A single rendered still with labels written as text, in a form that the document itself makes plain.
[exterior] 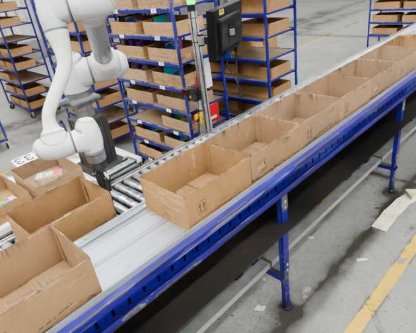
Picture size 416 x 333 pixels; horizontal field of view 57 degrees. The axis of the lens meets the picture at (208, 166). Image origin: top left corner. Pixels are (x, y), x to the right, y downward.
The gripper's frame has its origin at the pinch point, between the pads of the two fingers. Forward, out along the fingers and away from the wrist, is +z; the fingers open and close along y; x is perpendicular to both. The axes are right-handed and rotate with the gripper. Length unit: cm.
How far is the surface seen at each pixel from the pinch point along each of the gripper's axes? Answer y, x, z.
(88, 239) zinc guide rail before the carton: -26.9, 25.5, -3.4
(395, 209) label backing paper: -75, -180, 85
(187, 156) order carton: -29.3, -30.2, -16.7
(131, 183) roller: 18.9, -24.2, 11.3
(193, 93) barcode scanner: 31, -91, -20
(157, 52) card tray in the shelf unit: 101, -121, -35
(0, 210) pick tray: 43, 39, 3
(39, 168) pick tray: 82, 2, 7
